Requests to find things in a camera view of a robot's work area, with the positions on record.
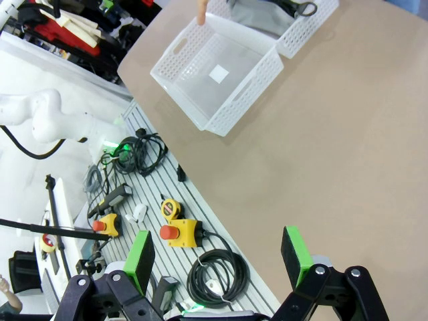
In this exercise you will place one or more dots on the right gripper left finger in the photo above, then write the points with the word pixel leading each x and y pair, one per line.
pixel 140 261

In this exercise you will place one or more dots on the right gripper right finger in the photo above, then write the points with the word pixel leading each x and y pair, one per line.
pixel 297 261

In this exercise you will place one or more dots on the grey fabric pencil case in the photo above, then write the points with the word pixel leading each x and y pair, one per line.
pixel 254 16

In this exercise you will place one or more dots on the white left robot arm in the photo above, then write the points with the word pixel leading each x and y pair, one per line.
pixel 47 113

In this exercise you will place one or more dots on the person's right hand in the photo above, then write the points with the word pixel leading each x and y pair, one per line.
pixel 202 13

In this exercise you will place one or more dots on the black grey rectangular device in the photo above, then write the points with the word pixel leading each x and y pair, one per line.
pixel 164 294

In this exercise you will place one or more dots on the small yellow emergency stop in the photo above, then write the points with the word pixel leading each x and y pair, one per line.
pixel 107 225

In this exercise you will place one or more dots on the small white plastic clip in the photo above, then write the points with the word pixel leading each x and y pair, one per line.
pixel 138 212

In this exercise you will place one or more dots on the large yellow emergency stop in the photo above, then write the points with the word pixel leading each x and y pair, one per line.
pixel 182 234

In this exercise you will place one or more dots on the yellow black tape measure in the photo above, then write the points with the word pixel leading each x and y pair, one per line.
pixel 171 209

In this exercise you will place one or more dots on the black grey handheld controller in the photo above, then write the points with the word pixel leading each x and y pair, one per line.
pixel 113 197

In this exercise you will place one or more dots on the grey slotted aluminium platform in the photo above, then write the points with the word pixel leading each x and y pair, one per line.
pixel 150 190

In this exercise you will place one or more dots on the masking tape roll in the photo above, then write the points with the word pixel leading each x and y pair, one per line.
pixel 49 243

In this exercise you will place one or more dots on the black upright stand pole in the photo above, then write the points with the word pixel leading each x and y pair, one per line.
pixel 57 217

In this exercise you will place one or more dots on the white side stand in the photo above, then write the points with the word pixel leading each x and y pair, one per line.
pixel 67 200

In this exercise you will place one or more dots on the long black pole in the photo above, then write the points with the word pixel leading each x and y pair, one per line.
pixel 50 230

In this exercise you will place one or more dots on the small black plug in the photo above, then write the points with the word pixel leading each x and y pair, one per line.
pixel 181 174

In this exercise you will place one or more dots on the black bag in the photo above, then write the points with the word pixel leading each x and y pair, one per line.
pixel 23 271

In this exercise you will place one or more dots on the white square sticker label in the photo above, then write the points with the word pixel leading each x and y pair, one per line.
pixel 219 73

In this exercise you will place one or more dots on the white perforated basket, square label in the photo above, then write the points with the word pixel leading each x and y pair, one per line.
pixel 187 50

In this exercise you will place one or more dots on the white perforated basket, small label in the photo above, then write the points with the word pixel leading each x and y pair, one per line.
pixel 301 30

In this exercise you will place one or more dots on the red hanging dress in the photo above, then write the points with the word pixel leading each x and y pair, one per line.
pixel 73 36

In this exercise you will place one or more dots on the beige hanging garment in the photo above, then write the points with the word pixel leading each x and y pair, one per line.
pixel 80 25

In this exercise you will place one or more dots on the person in blue shirt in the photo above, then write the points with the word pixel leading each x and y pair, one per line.
pixel 414 4

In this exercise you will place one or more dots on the black articulated clamp mount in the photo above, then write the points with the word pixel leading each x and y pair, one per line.
pixel 90 261

